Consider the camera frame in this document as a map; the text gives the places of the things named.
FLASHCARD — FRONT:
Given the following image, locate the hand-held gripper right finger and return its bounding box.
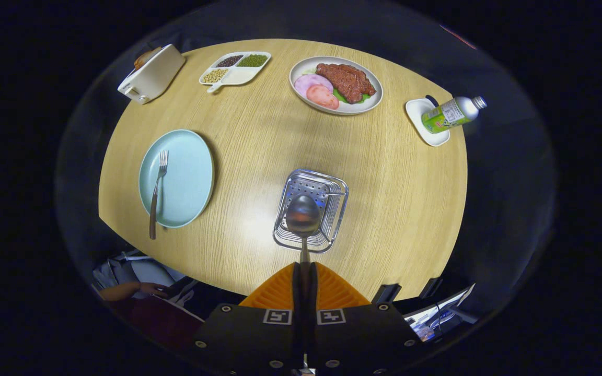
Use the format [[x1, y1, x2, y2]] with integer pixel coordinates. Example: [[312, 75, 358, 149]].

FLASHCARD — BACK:
[[309, 262, 423, 374]]

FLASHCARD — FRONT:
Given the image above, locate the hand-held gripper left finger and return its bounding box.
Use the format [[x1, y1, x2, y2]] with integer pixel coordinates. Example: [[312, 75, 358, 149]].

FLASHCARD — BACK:
[[192, 262, 304, 374]]

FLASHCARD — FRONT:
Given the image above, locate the metal spoon with wooden handle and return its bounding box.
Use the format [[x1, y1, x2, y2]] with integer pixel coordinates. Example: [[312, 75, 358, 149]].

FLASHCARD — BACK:
[[285, 195, 321, 293]]

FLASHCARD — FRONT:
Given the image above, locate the metal fork with wooden handle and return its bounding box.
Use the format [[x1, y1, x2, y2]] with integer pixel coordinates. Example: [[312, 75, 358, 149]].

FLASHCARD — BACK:
[[149, 150, 169, 240]]

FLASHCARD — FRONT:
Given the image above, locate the person's dark red clothing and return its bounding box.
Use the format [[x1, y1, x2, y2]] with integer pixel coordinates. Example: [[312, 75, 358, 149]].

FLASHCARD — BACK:
[[103, 295, 205, 353]]

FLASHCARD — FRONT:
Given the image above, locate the grey and white cloth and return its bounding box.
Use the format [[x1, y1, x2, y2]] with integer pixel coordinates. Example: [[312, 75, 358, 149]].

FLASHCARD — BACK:
[[92, 250, 197, 306]]

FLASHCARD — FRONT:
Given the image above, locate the light blue plate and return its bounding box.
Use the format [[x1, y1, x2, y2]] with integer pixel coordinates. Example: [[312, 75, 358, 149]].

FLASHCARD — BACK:
[[138, 129, 215, 229]]

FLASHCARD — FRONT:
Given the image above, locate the deep pink ham slice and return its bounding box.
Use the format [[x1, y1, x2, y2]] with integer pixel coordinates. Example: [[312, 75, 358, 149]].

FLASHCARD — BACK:
[[306, 85, 340, 110]]

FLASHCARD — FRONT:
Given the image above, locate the green lettuce leaf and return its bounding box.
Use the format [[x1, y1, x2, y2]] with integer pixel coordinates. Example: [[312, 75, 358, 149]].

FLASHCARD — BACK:
[[332, 88, 371, 103]]

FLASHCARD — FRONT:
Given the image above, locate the white round plate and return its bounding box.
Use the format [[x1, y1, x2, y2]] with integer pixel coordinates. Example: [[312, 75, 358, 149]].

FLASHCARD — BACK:
[[289, 56, 384, 115]]

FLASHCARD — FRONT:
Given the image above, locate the white square coaster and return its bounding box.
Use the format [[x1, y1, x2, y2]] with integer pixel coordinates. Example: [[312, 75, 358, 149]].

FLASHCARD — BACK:
[[405, 98, 451, 147]]

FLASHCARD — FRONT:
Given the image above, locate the pale pink ham slice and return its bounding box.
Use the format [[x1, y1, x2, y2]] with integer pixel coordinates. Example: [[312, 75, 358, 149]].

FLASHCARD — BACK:
[[294, 74, 334, 98]]

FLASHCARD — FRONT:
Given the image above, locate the brown steak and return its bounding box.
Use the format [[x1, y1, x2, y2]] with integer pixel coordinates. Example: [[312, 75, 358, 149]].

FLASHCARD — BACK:
[[316, 63, 376, 104]]

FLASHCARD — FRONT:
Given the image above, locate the silver bottle with green label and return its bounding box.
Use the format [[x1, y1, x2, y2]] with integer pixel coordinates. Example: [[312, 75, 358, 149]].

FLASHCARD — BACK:
[[421, 96, 488, 135]]

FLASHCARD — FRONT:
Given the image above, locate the white divided tray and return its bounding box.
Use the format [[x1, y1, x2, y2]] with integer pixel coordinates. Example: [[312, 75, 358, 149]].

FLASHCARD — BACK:
[[199, 51, 272, 93]]

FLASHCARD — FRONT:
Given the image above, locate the white toaster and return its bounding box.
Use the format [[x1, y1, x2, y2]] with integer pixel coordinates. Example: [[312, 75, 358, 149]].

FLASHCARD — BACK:
[[118, 44, 187, 105]]

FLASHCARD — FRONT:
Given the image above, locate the metal wire basket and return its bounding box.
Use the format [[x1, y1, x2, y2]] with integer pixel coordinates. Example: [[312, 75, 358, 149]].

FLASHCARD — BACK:
[[273, 169, 349, 254]]

